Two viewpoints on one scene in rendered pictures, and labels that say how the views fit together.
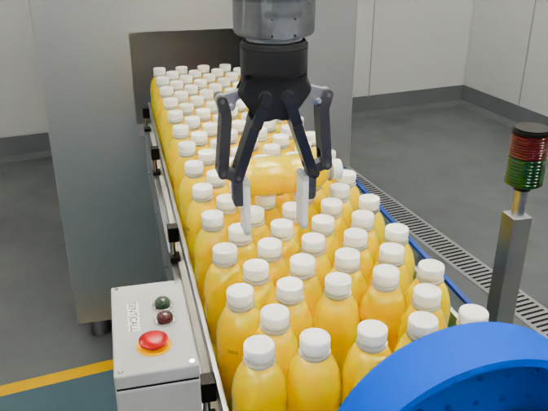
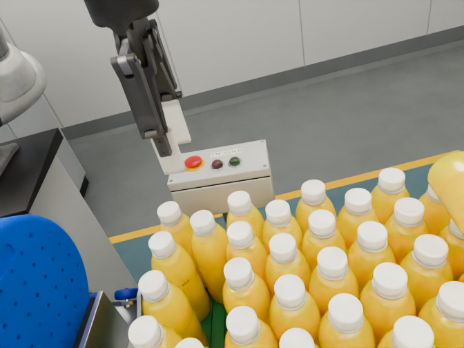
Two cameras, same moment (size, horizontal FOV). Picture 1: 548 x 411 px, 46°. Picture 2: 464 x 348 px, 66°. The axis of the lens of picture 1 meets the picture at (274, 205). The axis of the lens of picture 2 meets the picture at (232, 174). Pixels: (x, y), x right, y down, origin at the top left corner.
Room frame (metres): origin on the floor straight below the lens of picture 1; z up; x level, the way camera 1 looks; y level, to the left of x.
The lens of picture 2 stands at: (0.95, -0.37, 1.51)
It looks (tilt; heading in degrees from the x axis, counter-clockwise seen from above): 37 degrees down; 113
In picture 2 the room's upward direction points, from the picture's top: 15 degrees counter-clockwise
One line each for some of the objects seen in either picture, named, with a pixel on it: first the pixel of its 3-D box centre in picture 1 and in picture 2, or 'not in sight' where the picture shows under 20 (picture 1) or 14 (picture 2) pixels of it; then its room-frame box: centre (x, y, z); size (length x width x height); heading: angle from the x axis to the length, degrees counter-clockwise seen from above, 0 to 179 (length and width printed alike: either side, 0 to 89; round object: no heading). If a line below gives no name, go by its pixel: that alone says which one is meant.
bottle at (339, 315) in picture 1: (335, 341); (250, 311); (0.81, -0.09, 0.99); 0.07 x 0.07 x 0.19
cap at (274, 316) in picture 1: (275, 317); (202, 222); (0.72, 0.00, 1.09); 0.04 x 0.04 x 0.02
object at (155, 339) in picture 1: (153, 341); (192, 162); (0.66, 0.15, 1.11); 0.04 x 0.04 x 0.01
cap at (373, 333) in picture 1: (372, 334); (153, 285); (0.69, -0.13, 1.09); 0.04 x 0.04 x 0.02
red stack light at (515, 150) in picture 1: (529, 143); not in sight; (1.03, -0.43, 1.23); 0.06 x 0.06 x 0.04
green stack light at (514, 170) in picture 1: (525, 169); not in sight; (1.03, -0.43, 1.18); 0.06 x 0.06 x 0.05
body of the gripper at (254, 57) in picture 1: (273, 78); (130, 23); (0.72, 0.00, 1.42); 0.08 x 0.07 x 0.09; 104
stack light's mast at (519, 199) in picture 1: (524, 171); not in sight; (1.03, -0.43, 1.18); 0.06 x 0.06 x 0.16
